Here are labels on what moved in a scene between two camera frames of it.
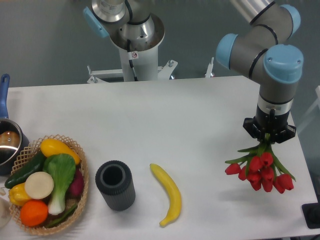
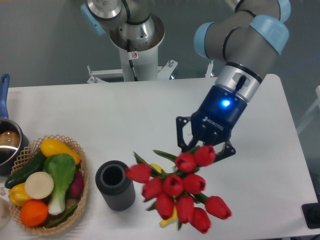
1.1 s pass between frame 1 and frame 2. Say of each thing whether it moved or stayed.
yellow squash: stayed
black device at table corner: stayed
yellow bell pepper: stayed
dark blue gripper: moved
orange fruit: stayed
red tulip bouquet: moved
